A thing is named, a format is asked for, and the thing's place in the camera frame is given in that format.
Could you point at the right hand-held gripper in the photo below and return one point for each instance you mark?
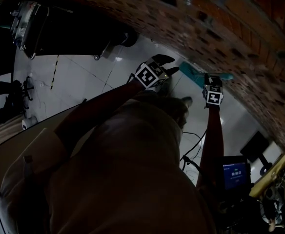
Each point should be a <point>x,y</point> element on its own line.
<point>213,95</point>

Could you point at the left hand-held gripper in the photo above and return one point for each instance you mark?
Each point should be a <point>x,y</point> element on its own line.
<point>149,77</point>

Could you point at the teal mop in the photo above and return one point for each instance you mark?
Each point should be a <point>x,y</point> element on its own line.
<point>228,76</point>

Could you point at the person's left forearm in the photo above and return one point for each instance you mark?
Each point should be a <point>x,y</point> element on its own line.
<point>103,101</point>

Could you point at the person's right forearm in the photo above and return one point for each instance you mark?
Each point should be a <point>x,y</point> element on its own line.
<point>212,140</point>

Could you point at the person's grey shoe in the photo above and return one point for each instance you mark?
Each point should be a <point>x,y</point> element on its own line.
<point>187,101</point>

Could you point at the person's beige trousers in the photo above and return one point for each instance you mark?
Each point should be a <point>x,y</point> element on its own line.
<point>174,111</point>

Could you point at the black floor mat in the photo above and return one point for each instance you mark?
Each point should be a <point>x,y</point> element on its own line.
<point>254,146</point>

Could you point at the small black monitor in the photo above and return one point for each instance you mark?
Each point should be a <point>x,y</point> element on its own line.
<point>235,175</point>

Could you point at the black wheeled cart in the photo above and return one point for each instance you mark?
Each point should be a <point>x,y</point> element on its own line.
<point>71,33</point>

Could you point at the black round disc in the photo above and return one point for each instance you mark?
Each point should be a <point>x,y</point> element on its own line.
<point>263,171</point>

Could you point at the light wooden desk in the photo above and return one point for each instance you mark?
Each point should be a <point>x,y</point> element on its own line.
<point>267,184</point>

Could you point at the person in white shirt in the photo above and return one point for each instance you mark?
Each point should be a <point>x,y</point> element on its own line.
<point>120,179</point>

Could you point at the white round roll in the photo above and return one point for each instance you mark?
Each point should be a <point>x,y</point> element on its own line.
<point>29,123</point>

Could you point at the black swivel chair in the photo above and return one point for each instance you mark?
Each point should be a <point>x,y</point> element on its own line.
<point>10,101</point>

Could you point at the beige ribbed cloth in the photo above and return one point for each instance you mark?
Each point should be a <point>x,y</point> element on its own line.
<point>3,133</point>

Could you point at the brown table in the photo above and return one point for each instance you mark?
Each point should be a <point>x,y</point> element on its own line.
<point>1,164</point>

